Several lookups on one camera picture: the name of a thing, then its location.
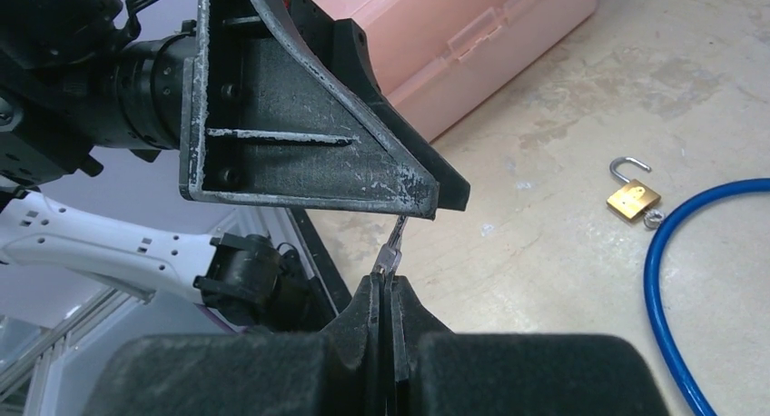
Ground brass padlock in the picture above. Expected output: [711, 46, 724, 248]
[607, 156, 661, 223]

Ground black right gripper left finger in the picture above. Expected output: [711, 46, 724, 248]
[84, 273, 382, 415]

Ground silver padlock key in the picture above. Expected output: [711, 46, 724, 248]
[643, 208, 666, 231]

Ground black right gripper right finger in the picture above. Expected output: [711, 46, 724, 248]
[390, 276, 669, 415]

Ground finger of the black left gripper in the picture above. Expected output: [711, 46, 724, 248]
[282, 0, 470, 212]
[192, 0, 436, 219]

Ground small silver keys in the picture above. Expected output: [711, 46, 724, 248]
[372, 215, 409, 275]

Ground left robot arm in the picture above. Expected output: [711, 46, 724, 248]
[1, 0, 470, 331]

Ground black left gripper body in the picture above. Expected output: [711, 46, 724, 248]
[179, 0, 211, 200]

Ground blue cable lock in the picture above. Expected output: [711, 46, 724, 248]
[642, 177, 770, 416]

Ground pink plastic storage box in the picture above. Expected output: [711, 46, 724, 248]
[312, 0, 598, 141]

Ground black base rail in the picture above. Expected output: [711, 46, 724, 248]
[281, 209, 352, 331]

